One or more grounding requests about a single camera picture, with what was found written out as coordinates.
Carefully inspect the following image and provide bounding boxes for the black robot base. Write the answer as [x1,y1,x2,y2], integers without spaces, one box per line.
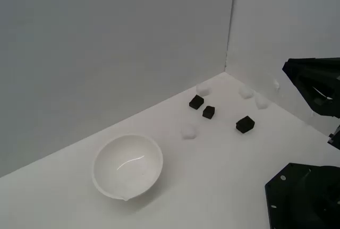
[265,163,340,229]

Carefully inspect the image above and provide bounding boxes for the small white foam box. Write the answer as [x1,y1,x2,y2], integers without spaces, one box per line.
[238,85,253,99]
[254,93,269,110]
[181,124,199,141]
[195,82,213,96]

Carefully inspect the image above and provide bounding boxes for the small black foam box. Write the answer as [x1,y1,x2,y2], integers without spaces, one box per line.
[189,94,205,111]
[235,115,256,134]
[202,105,216,120]

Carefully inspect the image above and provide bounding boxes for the white ceramic bowl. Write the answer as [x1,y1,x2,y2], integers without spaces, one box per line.
[92,133,164,201]

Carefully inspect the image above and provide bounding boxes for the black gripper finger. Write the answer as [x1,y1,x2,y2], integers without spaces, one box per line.
[282,61,340,118]
[288,57,340,75]

